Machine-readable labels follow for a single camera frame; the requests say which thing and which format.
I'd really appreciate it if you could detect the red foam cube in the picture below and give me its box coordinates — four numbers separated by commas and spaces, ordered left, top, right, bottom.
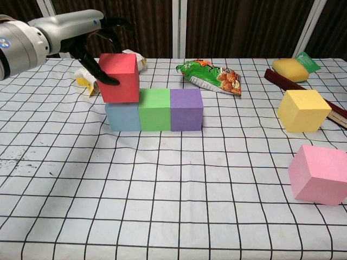
97, 53, 140, 103

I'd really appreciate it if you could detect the green foam cube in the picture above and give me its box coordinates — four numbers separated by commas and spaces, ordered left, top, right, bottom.
138, 88, 172, 132

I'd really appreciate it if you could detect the green snack bag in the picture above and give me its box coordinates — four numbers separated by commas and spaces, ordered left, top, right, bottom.
176, 58, 242, 97

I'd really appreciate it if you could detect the white cracker package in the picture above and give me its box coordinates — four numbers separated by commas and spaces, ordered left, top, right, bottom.
74, 49, 147, 98

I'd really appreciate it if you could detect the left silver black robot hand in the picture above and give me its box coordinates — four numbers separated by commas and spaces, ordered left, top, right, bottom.
28, 9, 133, 85

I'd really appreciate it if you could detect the blue foam cube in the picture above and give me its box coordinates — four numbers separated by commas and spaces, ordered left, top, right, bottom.
105, 102, 142, 132

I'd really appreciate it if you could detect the pink foam cube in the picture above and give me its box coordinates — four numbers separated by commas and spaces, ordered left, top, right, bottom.
287, 145, 347, 207

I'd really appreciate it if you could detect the purple foam cube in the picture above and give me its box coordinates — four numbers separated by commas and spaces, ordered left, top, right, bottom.
170, 88, 204, 132

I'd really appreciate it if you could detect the yellow sponge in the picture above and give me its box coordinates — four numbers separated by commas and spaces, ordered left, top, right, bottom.
272, 57, 310, 83

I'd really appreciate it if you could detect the yellow foam cube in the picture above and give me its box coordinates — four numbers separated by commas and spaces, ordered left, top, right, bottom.
277, 89, 332, 133

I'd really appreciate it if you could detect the dark red folded fan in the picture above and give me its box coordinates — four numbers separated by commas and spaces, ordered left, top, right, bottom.
264, 68, 347, 129

